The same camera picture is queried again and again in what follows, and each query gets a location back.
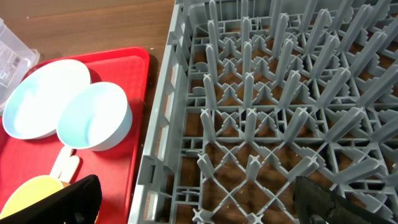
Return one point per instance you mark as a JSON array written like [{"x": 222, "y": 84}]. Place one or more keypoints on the clear plastic bin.
[{"x": 16, "y": 60}]

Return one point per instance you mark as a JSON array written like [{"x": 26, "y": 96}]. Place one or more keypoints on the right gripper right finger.
[{"x": 329, "y": 205}]

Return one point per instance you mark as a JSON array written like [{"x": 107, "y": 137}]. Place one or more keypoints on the light blue bowl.
[{"x": 98, "y": 118}]

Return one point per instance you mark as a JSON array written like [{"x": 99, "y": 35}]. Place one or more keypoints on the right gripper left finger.
[{"x": 77, "y": 203}]

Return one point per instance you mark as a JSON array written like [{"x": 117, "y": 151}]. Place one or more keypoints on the light blue plate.
[{"x": 34, "y": 107}]

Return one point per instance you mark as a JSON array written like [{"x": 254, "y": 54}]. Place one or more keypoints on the yellow cup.
[{"x": 31, "y": 192}]

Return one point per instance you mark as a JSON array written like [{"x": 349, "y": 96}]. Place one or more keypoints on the white plastic spoon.
[{"x": 69, "y": 168}]

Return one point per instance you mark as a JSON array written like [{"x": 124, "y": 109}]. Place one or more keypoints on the grey dishwasher rack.
[{"x": 253, "y": 94}]

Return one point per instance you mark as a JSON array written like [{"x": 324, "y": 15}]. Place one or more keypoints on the white plastic fork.
[{"x": 61, "y": 162}]

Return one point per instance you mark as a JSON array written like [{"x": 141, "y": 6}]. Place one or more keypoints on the red plastic tray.
[{"x": 24, "y": 159}]

